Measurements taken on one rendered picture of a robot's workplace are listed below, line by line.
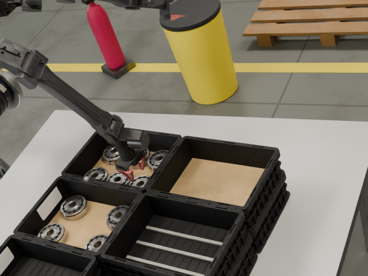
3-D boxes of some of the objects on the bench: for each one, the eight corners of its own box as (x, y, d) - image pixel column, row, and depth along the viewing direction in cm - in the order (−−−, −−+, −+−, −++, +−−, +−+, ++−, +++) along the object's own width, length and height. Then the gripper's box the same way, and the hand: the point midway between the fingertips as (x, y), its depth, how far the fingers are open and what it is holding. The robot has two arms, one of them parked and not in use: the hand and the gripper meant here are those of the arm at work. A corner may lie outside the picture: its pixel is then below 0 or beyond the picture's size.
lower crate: (121, 298, 232) (109, 277, 225) (163, 234, 250) (153, 212, 243) (223, 329, 211) (213, 306, 204) (260, 256, 229) (253, 233, 222)
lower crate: (163, 234, 250) (153, 212, 243) (199, 178, 268) (191, 156, 261) (260, 256, 229) (253, 233, 222) (292, 194, 247) (286, 170, 240)
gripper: (125, 133, 243) (138, 163, 253) (107, 152, 238) (121, 183, 247) (139, 136, 239) (152, 167, 249) (121, 156, 234) (135, 187, 243)
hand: (136, 173), depth 248 cm, fingers open, 6 cm apart
